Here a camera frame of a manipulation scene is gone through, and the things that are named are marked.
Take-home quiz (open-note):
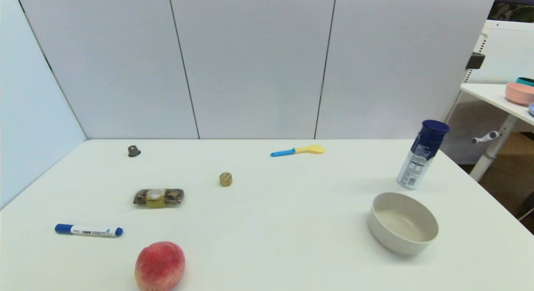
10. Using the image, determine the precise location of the beige round bowl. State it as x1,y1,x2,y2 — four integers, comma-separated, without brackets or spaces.
368,192,439,256

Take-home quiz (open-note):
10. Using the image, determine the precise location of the pink bowl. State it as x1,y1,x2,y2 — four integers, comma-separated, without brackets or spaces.
505,83,534,106

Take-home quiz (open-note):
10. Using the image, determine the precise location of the clear pack of chocolates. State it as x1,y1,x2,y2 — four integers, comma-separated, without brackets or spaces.
133,188,184,208

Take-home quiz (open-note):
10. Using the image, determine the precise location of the blue and white spray can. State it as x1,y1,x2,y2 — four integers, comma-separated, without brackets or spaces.
396,120,450,190

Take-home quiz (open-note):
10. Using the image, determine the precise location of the red peach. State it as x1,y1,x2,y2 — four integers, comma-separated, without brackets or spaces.
134,241,186,291

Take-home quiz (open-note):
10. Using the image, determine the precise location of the blue and white marker pen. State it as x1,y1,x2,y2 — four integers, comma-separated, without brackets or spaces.
55,224,123,238

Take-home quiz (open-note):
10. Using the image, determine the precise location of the black partition clamp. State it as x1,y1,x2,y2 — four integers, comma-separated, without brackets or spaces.
466,52,486,70

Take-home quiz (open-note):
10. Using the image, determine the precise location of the white side table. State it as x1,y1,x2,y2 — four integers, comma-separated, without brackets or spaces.
461,83,534,182

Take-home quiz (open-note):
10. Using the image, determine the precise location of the white perforated panel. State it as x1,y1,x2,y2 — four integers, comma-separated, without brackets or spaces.
441,20,534,164

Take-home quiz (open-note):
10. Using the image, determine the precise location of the yellow spoon with blue handle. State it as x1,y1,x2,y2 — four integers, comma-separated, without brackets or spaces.
270,144,325,157

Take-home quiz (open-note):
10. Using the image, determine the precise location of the white table crank handle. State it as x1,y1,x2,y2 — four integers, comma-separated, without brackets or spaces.
472,131,500,144

